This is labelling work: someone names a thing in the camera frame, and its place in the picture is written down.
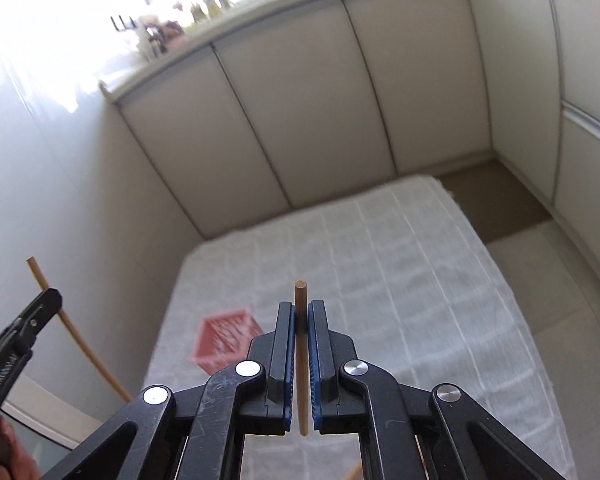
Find white base cabinets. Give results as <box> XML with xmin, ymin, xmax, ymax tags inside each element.
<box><xmin>102</xmin><ymin>0</ymin><xmax>600</xmax><ymax>274</ymax></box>

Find wooden chopstick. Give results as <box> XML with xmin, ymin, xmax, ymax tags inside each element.
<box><xmin>294</xmin><ymin>280</ymin><xmax>310</xmax><ymax>437</ymax></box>
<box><xmin>27</xmin><ymin>256</ymin><xmax>132</xmax><ymax>402</ymax></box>

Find pink perforated utensil holder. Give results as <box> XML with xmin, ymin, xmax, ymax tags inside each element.
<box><xmin>189</xmin><ymin>309</ymin><xmax>262</xmax><ymax>375</ymax></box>

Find left hand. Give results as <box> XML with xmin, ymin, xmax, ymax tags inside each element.
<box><xmin>0</xmin><ymin>415</ymin><xmax>42</xmax><ymax>480</ymax></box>

